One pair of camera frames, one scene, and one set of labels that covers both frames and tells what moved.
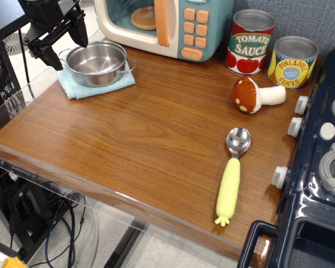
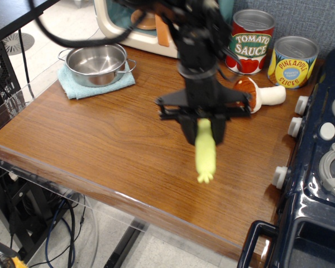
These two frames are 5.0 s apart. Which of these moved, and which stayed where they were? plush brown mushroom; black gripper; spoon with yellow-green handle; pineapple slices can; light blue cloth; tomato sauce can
Moved: black gripper; spoon with yellow-green handle
Stayed: plush brown mushroom; light blue cloth; pineapple slices can; tomato sauce can
